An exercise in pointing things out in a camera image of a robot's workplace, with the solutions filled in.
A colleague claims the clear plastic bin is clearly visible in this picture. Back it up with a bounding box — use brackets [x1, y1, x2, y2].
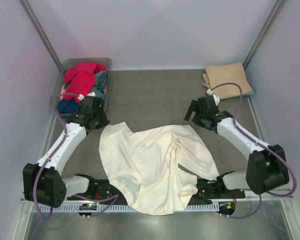
[53, 57, 112, 117]

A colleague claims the white t shirt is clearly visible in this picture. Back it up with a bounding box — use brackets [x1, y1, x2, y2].
[98, 122, 219, 216]

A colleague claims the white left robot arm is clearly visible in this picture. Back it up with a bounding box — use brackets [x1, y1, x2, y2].
[22, 96, 109, 208]

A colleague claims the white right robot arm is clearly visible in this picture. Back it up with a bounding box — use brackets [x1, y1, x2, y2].
[184, 95, 290, 195]

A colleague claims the dark blue t shirt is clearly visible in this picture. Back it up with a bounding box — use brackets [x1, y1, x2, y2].
[57, 99, 79, 114]

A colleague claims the folded beige t shirt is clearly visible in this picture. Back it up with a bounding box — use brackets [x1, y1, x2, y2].
[202, 62, 253, 100]

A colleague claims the peach pink garment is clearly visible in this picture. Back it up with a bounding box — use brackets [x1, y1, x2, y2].
[59, 84, 66, 100]

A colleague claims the grey blue t shirt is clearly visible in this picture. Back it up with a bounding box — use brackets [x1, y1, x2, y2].
[91, 71, 109, 98]

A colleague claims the red t shirt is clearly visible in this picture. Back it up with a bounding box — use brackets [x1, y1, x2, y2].
[63, 62, 107, 102]

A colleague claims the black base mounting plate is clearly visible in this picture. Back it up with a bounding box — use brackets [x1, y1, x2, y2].
[79, 178, 246, 205]

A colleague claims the left round black base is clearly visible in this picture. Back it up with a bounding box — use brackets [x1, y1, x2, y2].
[78, 202, 98, 219]

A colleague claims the round black base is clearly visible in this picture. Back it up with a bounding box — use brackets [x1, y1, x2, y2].
[78, 202, 98, 219]
[218, 202, 236, 217]

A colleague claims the right round black base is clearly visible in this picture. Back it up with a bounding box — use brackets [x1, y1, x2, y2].
[218, 202, 236, 217]

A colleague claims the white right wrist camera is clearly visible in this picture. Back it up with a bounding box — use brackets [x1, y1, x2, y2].
[206, 88, 220, 106]

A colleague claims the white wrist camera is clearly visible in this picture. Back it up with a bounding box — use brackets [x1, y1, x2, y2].
[206, 88, 220, 106]
[76, 94, 85, 103]

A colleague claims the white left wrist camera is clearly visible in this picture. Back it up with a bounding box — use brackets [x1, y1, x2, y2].
[76, 94, 85, 103]

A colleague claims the left aluminium frame post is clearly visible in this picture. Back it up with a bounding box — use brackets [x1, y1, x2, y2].
[18, 0, 63, 73]

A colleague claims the aluminium frame post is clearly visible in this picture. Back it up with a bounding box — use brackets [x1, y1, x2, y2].
[18, 0, 63, 73]
[242, 0, 287, 70]

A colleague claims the slotted cable duct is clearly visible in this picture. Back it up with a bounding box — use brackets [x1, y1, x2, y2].
[31, 202, 220, 213]

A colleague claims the right aluminium frame post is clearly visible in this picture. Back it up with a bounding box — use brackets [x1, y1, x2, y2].
[242, 0, 287, 70]

